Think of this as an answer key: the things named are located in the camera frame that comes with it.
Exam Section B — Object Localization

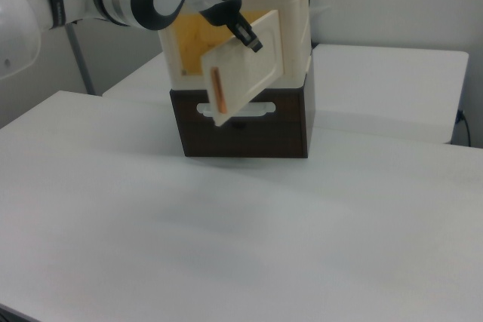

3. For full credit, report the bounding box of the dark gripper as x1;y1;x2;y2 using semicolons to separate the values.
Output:
198;0;264;54

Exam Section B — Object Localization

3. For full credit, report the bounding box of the black velcro strap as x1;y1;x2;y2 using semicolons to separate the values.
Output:
44;0;69;30

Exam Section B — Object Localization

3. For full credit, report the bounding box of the cream cabinet door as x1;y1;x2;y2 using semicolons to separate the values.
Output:
199;10;283;128

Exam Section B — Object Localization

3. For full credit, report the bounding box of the black power cable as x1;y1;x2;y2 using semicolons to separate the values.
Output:
455;108;473;148

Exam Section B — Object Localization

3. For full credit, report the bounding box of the copper door handle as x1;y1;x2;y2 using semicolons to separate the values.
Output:
208;66;230;116

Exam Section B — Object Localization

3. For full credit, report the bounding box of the pale metal drawer handle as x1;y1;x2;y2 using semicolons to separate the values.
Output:
195;100;277;118

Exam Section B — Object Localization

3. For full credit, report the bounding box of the dark brown wooden drawer box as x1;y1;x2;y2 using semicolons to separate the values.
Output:
169;72;318;160

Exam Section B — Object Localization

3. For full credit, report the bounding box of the cream plastic cabinet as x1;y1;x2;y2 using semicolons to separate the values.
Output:
158;0;314;91

